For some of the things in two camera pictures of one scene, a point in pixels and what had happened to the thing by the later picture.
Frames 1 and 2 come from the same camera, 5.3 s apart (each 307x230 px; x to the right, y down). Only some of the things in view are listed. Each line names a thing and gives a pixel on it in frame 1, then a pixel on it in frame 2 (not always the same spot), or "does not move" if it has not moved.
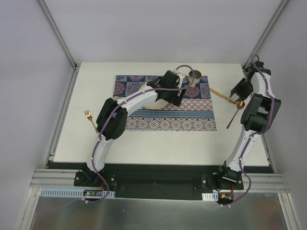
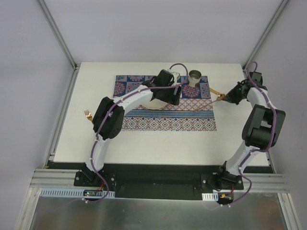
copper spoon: (240, 105) → (206, 105)
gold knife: (222, 96) does not move
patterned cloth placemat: (196, 112) does not move
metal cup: (197, 75) does not move
